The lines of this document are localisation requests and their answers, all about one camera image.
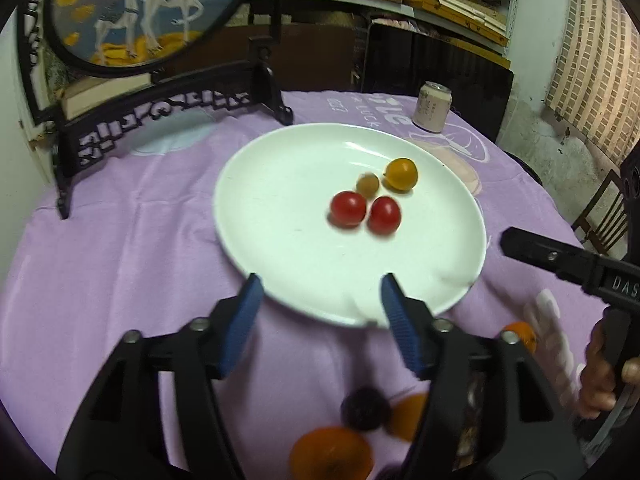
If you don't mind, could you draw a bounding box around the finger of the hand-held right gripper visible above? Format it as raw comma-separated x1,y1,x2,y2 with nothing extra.
500,227,590,291

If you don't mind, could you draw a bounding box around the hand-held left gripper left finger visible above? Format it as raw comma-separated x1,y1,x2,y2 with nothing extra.
56,274,264,480

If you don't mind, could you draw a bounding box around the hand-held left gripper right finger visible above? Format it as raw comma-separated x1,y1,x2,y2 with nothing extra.
380,272,588,480

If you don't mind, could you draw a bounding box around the orange tomato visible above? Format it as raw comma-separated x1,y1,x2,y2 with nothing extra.
502,321,538,356
385,394,430,442
289,426,375,480

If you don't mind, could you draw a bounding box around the dark purple plum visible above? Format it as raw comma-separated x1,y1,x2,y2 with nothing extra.
340,385,393,432

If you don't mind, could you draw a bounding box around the white plate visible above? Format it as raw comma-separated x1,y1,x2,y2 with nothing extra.
212,122,487,330

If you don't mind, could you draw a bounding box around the orange tomato bottom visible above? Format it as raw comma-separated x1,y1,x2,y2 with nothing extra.
289,426,375,480

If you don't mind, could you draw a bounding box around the person's right hand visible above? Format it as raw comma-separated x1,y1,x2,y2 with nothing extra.
579,319,640,417

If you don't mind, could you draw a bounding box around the wooden chair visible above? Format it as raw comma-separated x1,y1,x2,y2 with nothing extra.
572,170,629,257

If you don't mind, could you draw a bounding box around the red cherry tomato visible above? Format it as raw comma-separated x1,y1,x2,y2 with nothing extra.
329,190,367,227
367,196,402,235

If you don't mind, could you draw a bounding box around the purple printed tablecloth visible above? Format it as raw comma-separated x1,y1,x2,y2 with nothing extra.
0,90,626,480

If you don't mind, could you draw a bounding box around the small olive-yellow cherry tomato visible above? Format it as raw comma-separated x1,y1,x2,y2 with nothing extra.
356,172,380,199

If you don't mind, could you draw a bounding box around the yellow cherry tomato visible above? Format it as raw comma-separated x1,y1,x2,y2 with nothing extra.
382,158,418,192

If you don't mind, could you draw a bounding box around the beige beverage can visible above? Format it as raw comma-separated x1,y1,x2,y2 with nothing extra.
412,81,453,133

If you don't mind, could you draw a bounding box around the black chair back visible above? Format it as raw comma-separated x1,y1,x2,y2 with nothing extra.
360,20,516,143

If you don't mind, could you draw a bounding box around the white metal shelf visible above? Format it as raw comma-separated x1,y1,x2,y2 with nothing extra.
280,0,518,68

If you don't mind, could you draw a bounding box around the stack of yellow flat boxes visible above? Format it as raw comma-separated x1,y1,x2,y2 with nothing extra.
285,0,511,68

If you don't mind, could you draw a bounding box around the dark brown wooden panel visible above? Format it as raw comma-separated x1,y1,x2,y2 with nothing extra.
200,25,363,93

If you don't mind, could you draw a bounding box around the beige book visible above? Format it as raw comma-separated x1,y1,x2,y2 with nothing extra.
57,72,153,118

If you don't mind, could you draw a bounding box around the round deer painting table screen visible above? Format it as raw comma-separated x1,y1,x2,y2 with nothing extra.
17,0,293,219

